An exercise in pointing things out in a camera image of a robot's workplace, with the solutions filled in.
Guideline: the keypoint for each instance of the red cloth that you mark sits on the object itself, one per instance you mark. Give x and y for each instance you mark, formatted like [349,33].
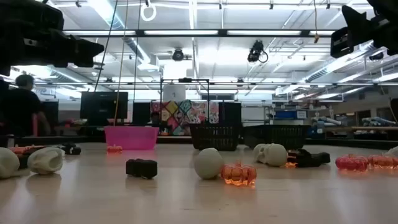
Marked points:
[35,124]

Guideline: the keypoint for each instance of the round black ceiling fixture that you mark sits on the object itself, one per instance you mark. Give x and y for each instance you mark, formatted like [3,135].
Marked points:
[178,55]

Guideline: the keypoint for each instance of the narrow black plastic basket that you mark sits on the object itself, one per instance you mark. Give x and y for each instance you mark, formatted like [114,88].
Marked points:
[214,137]

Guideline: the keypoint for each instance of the blue storage bin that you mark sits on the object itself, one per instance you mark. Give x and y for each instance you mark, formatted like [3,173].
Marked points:
[289,114]

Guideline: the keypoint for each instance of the black metal frame stand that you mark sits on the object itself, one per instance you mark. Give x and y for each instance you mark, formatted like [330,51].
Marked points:
[185,80]

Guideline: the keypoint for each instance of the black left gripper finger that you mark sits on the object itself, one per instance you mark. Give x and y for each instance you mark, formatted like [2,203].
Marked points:
[87,51]

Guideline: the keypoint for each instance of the wide black plastic basket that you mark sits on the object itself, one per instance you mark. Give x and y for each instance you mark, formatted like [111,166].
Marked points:
[276,135]

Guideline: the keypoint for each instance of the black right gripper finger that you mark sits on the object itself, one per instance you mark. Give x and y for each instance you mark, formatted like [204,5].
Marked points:
[354,20]
[341,43]

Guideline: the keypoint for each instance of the colourful patterned panel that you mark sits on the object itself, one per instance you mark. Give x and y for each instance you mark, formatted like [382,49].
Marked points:
[183,116]

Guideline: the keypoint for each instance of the pink plastic basin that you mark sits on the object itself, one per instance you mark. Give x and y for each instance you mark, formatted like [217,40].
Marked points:
[132,138]

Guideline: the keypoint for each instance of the black upright panel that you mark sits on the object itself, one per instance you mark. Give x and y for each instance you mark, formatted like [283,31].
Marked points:
[230,113]
[141,113]
[53,115]

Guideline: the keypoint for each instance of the black toy block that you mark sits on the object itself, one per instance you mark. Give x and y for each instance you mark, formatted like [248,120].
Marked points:
[141,168]

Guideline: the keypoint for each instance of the orange translucent plastic pumpkin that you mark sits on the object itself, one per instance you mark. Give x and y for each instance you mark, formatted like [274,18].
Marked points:
[383,161]
[114,149]
[291,165]
[351,163]
[238,173]
[25,149]

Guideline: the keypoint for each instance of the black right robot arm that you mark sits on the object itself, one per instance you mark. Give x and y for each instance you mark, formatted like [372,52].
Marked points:
[385,5]

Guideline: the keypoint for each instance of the white rubber skull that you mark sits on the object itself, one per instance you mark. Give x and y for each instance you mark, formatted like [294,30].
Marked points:
[208,163]
[43,160]
[7,163]
[273,154]

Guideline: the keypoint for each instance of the black ceiling camera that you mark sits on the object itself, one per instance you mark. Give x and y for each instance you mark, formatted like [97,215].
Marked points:
[256,51]

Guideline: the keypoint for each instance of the black overhead frame bar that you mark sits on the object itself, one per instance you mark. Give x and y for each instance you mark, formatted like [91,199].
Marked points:
[140,32]

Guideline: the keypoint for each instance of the person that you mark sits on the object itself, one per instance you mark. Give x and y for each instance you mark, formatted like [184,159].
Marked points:
[18,105]

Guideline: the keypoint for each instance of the black computer monitor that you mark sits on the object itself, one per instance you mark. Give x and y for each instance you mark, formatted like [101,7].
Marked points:
[104,105]

